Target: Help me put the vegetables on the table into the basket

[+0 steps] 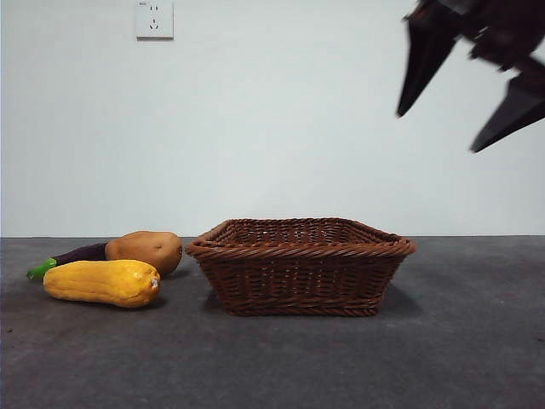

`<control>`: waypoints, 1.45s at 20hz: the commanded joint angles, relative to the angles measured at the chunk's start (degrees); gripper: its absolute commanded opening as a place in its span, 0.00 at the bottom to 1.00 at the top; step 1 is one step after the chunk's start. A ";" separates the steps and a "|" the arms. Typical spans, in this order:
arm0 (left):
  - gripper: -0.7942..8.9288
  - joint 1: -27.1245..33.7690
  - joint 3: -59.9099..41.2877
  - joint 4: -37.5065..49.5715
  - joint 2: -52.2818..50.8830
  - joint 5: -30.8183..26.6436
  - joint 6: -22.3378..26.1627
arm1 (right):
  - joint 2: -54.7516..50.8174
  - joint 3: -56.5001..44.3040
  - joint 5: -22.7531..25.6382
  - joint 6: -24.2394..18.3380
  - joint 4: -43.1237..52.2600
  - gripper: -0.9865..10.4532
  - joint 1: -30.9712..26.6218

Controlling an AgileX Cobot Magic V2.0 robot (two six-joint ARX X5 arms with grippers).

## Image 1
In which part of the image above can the brown wicker basket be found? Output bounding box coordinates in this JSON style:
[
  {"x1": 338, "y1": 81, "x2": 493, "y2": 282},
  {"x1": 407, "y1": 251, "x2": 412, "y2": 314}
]
[{"x1": 184, "y1": 217, "x2": 416, "y2": 318}]

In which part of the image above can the brown potato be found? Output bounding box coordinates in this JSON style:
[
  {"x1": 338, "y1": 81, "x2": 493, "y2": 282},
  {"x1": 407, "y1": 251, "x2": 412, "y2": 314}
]
[{"x1": 105, "y1": 231, "x2": 184, "y2": 279}]

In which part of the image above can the purple eggplant with green stem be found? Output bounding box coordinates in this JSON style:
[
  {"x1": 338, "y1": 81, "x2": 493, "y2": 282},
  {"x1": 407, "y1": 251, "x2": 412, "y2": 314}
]
[{"x1": 26, "y1": 243, "x2": 109, "y2": 281}]

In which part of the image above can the yellow squash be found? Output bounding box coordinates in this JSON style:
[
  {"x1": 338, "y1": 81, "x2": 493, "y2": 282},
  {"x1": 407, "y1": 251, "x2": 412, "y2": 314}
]
[{"x1": 42, "y1": 259, "x2": 162, "y2": 310}]

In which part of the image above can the white wall socket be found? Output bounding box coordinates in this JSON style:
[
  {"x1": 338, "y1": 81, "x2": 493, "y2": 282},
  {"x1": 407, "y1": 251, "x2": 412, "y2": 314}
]
[{"x1": 135, "y1": 1, "x2": 175, "y2": 42}]

